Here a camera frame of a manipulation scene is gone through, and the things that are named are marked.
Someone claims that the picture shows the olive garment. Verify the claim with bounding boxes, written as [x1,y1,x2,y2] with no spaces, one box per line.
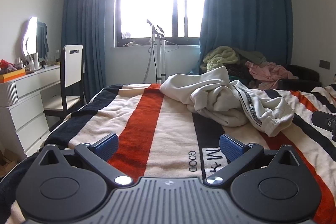
[234,48,267,64]

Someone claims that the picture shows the pink garment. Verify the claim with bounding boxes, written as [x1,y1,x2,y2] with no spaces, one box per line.
[245,61,298,89]

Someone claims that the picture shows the pile of clothes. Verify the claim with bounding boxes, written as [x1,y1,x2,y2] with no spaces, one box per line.
[198,0,293,76]

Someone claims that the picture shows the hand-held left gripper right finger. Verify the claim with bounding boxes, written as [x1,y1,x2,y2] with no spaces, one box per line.
[204,133,306,186]

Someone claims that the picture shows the wavy lit vanity mirror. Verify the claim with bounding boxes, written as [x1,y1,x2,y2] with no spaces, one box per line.
[21,17,50,60]

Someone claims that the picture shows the white vanity desk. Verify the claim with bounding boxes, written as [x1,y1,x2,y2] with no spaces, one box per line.
[0,65,62,159]

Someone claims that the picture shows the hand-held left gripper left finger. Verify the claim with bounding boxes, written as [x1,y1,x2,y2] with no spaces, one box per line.
[33,132,133,186]

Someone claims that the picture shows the orange box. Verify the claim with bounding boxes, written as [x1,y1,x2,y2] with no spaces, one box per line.
[0,68,27,83]

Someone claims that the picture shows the red cloth items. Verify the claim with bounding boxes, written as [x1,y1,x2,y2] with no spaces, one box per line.
[0,59,17,73]

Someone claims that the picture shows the cream white sweatpants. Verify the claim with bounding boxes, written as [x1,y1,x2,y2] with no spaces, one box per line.
[160,66,295,137]

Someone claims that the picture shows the striped fleece blanket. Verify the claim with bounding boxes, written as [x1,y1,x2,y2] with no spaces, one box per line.
[0,82,336,224]

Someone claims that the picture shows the black armchair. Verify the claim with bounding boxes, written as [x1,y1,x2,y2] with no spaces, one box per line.
[278,64,322,90]

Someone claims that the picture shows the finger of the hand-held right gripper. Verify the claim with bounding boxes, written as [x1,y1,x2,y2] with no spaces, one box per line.
[312,110,336,143]

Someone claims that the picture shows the standing garment steamer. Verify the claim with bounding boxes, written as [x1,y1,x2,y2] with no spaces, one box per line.
[143,19,168,84]

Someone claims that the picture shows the dark patterned clothes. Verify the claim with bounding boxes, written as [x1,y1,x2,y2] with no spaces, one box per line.
[226,64,252,83]

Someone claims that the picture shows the cardboard box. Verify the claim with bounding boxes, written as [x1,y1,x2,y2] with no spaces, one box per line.
[0,149,19,178]

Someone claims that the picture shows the teal window curtain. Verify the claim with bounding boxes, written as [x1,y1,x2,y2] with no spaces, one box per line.
[61,0,121,102]

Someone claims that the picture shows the white and black chair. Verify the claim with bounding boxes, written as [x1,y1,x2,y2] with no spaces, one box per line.
[43,44,87,131]

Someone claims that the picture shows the group of cosmetic bottles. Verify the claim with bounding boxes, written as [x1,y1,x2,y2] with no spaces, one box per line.
[14,49,61,72]

